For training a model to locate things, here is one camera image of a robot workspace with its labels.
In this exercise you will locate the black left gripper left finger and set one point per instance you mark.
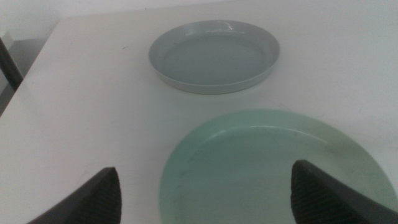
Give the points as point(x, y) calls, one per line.
point(99, 199)

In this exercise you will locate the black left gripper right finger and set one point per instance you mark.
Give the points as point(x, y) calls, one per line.
point(317, 196)

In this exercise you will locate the pale green shallow bowl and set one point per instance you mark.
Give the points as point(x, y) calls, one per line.
point(236, 174)

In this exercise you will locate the grey shallow bowl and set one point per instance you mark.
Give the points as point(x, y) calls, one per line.
point(214, 59)

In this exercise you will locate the dark furniture bar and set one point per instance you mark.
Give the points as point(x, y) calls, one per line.
point(11, 73)

